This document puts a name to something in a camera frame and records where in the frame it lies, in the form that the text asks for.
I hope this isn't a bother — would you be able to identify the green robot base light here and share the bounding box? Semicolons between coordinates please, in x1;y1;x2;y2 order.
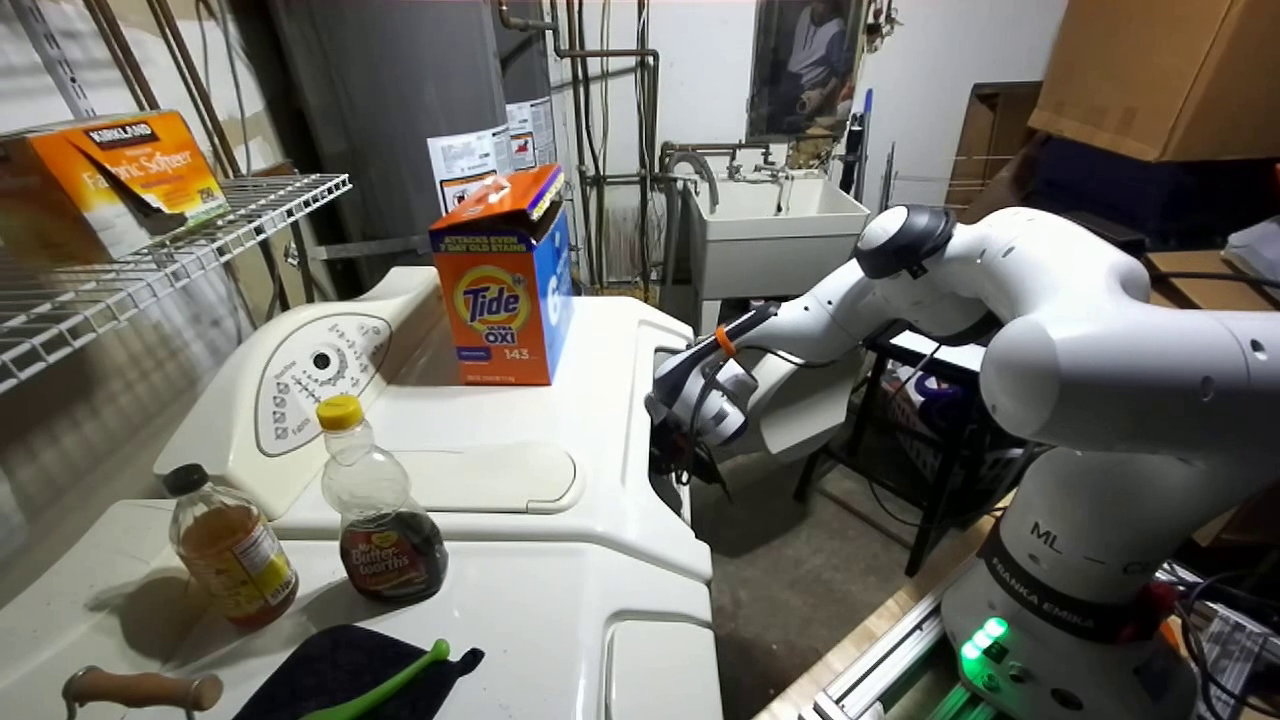
956;613;1022;697

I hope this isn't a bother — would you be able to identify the white washing machine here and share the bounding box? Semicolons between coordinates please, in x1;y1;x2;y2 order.
151;259;717;584

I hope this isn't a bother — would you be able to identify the white washing machine door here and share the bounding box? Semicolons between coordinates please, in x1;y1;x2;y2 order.
689;342;883;556

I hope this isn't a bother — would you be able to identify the black stand white top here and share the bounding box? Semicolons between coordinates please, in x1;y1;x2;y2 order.
852;324;1037;576

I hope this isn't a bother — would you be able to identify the orange blue Tide detergent box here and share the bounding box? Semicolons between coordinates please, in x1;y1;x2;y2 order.
424;159;578;391

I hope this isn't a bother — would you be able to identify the white utility sink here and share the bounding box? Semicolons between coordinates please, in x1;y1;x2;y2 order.
654;135;874;335

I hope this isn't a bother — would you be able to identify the grey metal pipe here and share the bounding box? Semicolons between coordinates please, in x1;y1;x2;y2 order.
545;45;669;293

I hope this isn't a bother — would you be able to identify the white dryer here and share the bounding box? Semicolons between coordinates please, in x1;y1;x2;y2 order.
0;497;732;720

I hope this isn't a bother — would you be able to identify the yellow cap syrup bottle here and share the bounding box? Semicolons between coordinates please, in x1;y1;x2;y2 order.
310;391;451;609

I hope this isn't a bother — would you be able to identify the green brush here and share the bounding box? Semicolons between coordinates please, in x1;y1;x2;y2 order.
295;636;457;720

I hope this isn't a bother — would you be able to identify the small open cardboard box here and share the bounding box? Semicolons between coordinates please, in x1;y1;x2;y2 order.
947;74;1049;224

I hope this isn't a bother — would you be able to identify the black cap vinegar bottle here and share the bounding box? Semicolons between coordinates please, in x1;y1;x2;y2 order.
159;458;303;630

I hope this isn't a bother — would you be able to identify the dark blue bin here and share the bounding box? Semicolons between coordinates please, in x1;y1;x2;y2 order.
1017;131;1280;255

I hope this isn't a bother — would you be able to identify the orange fabric softener box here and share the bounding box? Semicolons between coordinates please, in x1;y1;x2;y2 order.
0;109;230;265

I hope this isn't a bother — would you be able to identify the flat brown cardboard box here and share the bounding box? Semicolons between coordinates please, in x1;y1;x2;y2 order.
1142;244;1280;317

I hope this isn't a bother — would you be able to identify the large cardboard box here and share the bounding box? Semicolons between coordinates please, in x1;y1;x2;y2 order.
1028;0;1280;168

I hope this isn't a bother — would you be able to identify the dark wall poster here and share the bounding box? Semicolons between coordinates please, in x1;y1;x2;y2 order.
749;0;862;135

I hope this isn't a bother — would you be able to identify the aluminium frame rail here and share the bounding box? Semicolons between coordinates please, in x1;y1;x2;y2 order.
812;597;968;720

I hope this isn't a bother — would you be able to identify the white wire shelf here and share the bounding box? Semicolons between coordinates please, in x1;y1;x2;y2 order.
0;168;355;396

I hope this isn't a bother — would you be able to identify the wooden handle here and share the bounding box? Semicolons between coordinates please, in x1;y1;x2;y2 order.
60;660;228;715

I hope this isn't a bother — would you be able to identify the tangled cable bundle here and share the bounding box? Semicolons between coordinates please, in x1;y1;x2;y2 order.
1173;573;1280;720

